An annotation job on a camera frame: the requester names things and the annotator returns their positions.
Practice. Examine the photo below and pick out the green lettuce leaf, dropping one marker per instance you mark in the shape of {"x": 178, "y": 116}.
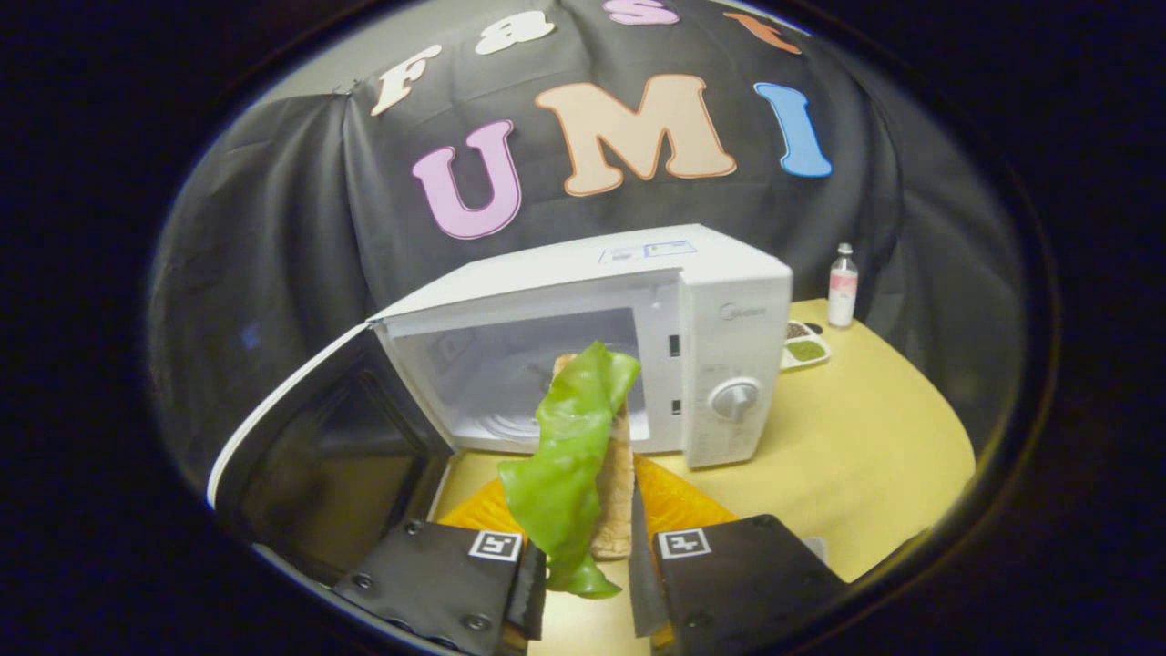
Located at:
{"x": 569, "y": 456}

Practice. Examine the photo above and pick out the small pink label bottle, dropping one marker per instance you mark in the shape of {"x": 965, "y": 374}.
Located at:
{"x": 843, "y": 292}

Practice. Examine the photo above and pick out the white divided seasoning tray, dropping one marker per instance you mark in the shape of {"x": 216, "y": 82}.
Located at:
{"x": 806, "y": 351}

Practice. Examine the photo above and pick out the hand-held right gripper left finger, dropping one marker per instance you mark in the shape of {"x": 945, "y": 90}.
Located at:
{"x": 437, "y": 583}

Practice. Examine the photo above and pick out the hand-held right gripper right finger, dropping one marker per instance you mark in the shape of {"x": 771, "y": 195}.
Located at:
{"x": 738, "y": 583}

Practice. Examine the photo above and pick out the white microwave oven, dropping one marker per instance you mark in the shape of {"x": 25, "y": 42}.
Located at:
{"x": 729, "y": 310}

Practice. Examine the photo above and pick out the toast bread slice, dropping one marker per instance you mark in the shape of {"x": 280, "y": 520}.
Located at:
{"x": 619, "y": 501}

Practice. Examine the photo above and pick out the black backdrop cloth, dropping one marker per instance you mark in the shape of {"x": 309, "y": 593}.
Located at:
{"x": 291, "y": 210}

